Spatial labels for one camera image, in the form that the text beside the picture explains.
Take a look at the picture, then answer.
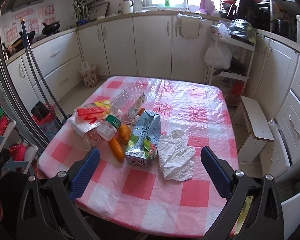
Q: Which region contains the white paper napkin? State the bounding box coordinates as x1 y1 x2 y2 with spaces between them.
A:
158 129 196 182

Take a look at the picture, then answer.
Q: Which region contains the orange peel long piece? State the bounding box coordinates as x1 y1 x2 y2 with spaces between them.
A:
108 138 125 163

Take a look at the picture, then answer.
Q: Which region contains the small bottle green label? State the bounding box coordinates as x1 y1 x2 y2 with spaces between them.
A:
97 114 121 141

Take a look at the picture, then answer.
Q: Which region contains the silver red snack bag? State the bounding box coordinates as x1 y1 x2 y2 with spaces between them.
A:
66 115 102 147

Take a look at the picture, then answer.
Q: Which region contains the red yellow snack wrapper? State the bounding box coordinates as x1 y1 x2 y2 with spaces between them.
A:
75 100 110 124

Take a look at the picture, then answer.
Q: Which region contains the blue green milk carton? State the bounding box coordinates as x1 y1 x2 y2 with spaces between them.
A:
125 111 161 167

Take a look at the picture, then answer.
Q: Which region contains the large clear plastic bottle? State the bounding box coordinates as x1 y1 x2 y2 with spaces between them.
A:
110 83 147 125

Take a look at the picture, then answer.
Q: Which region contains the white wooden stool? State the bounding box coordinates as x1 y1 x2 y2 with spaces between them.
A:
231 95 274 163

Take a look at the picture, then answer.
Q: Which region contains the pink checkered plastic tablecloth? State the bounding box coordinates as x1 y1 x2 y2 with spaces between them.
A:
37 75 240 238

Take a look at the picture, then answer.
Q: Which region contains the floral bag on floor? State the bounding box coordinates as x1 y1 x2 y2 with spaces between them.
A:
79 61 98 89

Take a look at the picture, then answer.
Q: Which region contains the white plastic bag on rack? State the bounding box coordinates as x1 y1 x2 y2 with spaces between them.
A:
204 41 232 70

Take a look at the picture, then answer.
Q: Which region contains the white tiered storage rack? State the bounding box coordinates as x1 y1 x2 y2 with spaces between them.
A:
205 24 256 106

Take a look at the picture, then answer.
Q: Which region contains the dark plastic bag on rack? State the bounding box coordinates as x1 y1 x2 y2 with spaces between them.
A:
227 19 256 44

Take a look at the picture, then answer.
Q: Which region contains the black wok on stove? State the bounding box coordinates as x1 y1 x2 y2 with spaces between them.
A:
42 21 60 36

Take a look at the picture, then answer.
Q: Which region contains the black backpack on counter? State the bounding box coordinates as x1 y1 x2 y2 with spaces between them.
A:
227 0 258 25

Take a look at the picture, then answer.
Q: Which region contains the white electric kettle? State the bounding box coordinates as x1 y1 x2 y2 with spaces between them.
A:
122 0 134 14

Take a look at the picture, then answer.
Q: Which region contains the mop handle pole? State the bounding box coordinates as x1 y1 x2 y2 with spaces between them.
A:
20 18 69 128

